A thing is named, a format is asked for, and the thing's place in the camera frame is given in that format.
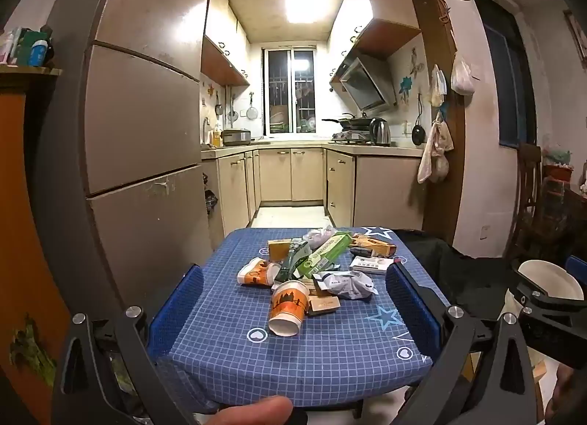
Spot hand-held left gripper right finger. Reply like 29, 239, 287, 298
385, 261, 539, 425

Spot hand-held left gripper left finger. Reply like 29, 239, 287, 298
50, 264, 205, 425

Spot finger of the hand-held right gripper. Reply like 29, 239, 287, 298
516, 270, 587, 312
565, 255, 587, 280

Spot white plastic bin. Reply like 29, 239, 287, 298
503, 260, 585, 320

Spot white red medicine box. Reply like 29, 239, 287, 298
349, 255, 395, 275

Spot grey white packet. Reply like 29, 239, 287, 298
314, 270, 376, 301

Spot small brown cardboard box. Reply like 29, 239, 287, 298
306, 295, 341, 316

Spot crushed orange white paper cup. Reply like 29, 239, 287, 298
237, 257, 281, 288

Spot long green white carton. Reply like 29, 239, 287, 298
293, 231, 353, 280

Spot orange tree print paper cup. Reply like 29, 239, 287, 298
268, 280, 310, 338

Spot yellow brown taped box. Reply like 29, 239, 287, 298
267, 239, 294, 262

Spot dark green foil packet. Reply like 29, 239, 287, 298
275, 238, 309, 283

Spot person's left hand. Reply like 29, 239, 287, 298
212, 396, 294, 425

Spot blue grid star tablecloth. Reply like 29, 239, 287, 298
153, 225, 452, 407

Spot dark wooden table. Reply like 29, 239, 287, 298
563, 182, 587, 261

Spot orange snack box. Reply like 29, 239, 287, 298
353, 233, 398, 257

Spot dark wooden chair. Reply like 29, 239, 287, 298
506, 143, 545, 261

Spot red flowerpot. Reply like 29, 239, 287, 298
543, 164, 574, 184

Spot clear crumpled plastic bag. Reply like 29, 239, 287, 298
305, 225, 338, 247

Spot green leafy clump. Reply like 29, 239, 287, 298
9, 315, 56, 384

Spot beige hanging cloth bags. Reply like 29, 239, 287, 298
416, 114, 455, 185

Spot beige lower kitchen cabinets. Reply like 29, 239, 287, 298
201, 143, 425, 239

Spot small black hanging pan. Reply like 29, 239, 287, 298
411, 94, 427, 147

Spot steel electric kettle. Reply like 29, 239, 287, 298
369, 117, 392, 146

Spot gas stove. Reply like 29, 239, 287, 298
331, 130, 373, 144

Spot black frying pan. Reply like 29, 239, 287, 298
321, 114, 368, 129

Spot orange wooden cabinet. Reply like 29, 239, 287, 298
0, 65, 74, 407

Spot dark blue window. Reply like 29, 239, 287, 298
472, 0, 538, 149

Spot beige three door fridge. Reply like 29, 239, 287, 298
43, 0, 215, 362

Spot white hanging plastic bag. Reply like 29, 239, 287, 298
451, 52, 476, 96

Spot pale hanging plastic bag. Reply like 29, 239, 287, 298
429, 65, 448, 108

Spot steel range hood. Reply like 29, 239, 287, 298
329, 55, 398, 115

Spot kitchen window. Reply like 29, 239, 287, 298
262, 46, 318, 134

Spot beige upper cabinet brown underside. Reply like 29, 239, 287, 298
201, 0, 251, 86

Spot beige upper cabinet over hood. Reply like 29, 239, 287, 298
328, 0, 422, 59

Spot ceiling light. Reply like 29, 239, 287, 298
284, 0, 336, 24

